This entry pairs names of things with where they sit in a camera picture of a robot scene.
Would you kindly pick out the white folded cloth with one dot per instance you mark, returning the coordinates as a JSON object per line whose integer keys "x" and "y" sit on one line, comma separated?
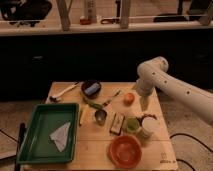
{"x": 60, "y": 136}

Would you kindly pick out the blue can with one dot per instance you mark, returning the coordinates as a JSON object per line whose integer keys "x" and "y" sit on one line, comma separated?
{"x": 92, "y": 89}

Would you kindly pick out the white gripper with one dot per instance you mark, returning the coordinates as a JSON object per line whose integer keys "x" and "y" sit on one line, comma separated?
{"x": 144, "y": 90}

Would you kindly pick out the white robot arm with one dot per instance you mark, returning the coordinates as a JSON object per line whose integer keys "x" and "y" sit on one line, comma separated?
{"x": 153, "y": 73}

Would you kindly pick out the red object on floor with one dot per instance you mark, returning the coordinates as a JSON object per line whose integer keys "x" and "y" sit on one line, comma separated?
{"x": 84, "y": 21}

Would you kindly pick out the black office chair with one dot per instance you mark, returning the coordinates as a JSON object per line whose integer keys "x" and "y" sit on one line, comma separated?
{"x": 30, "y": 12}

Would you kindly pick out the green pepper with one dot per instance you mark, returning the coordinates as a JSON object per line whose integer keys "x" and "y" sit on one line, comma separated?
{"x": 92, "y": 104}

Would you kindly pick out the green cup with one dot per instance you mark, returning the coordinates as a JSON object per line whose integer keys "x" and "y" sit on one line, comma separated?
{"x": 131, "y": 125}

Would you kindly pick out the white cup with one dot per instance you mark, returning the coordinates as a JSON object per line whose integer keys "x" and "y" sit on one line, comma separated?
{"x": 149, "y": 125}

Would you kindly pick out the orange-red apple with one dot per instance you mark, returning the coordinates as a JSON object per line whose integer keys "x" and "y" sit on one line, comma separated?
{"x": 128, "y": 98}

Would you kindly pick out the dark bowl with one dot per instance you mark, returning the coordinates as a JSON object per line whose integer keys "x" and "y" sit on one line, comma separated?
{"x": 87, "y": 84}

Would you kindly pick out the green plastic tray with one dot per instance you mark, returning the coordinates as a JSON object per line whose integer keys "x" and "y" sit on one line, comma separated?
{"x": 37, "y": 146}

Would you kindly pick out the small white bottle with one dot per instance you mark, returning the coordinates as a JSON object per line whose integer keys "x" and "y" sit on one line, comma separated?
{"x": 144, "y": 135}

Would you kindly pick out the red bowl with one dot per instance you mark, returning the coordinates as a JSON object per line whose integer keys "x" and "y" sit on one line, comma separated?
{"x": 125, "y": 151}

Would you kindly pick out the small screwdriver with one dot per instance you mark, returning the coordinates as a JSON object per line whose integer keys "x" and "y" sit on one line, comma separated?
{"x": 107, "y": 102}

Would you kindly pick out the metal measuring cup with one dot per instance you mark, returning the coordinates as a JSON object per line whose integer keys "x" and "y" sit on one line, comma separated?
{"x": 100, "y": 117}

